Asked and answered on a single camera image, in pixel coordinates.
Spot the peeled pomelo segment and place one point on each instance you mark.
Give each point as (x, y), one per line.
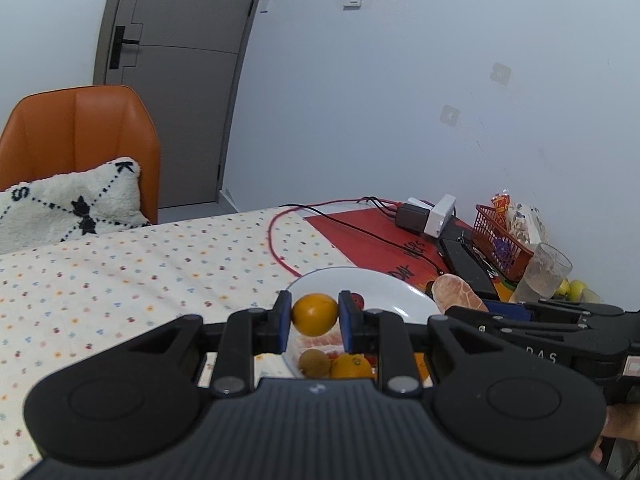
(457, 292)
(320, 344)

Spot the white bowl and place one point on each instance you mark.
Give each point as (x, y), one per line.
(390, 290)

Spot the orange snack packet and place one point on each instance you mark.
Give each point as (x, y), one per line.
(501, 205)

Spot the white black-patterned cushion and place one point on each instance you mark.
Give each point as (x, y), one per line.
(50, 210)

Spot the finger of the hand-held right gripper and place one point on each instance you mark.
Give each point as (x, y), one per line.
(480, 322)
(515, 311)

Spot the orange leather chair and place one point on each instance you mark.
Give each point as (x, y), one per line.
(75, 130)

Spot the black flat device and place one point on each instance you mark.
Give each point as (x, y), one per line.
(465, 260)

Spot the grey door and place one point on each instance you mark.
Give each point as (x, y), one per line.
(190, 85)

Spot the person's right hand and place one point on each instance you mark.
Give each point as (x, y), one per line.
(622, 422)

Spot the clear glass cup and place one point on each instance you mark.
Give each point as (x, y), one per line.
(545, 272)

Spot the yellow-green fruit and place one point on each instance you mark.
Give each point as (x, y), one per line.
(563, 288)
(579, 290)

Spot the brown kiwi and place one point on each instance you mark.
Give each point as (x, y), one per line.
(314, 363)

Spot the small white wall plate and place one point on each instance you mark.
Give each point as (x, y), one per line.
(265, 5)

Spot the red round fruit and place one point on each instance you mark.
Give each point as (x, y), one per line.
(358, 300)

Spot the red plastic basket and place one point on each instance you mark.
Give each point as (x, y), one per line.
(502, 245)

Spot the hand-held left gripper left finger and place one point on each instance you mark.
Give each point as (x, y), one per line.
(285, 318)

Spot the clear adhesive wall hook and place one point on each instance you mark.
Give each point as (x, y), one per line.
(500, 73)
(450, 115)

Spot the floral printed tablecloth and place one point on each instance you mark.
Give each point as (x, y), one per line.
(125, 280)

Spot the white power adapter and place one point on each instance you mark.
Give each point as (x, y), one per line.
(441, 215)

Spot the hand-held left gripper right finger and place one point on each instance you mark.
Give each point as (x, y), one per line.
(345, 321)

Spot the clear plastic snack bag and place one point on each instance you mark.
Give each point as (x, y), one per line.
(527, 225)

